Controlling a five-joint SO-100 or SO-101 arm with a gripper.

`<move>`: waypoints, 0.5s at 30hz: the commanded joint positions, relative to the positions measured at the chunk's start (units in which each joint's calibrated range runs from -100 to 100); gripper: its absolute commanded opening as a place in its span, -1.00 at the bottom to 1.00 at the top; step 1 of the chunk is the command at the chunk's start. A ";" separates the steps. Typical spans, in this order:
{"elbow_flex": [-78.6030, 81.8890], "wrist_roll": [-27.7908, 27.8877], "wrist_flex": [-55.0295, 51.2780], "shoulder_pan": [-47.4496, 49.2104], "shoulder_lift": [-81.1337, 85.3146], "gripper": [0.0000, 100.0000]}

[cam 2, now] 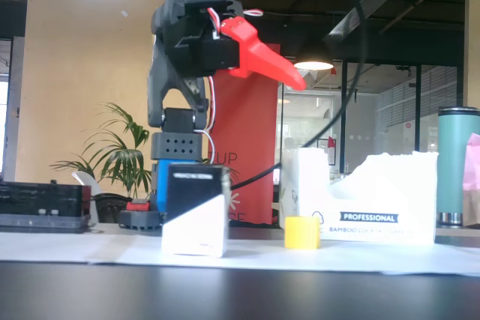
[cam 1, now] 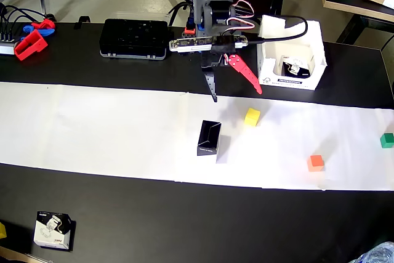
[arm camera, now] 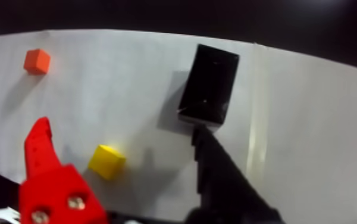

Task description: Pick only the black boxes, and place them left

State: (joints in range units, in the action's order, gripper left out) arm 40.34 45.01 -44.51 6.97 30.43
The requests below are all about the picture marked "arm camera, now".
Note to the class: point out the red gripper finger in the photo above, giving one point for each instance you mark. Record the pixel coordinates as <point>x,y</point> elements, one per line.
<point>50,187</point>

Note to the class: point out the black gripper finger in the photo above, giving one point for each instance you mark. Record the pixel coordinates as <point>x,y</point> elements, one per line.
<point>222,187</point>

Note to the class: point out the long white paper strip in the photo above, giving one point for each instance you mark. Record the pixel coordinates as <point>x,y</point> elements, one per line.
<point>306,140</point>

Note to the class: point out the yellow cube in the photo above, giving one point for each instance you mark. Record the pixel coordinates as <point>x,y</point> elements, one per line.
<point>106,162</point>

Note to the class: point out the black and white box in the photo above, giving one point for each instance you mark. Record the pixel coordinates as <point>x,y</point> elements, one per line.
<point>209,84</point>

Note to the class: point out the orange cube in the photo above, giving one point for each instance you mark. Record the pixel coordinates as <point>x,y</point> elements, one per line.
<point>37,62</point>

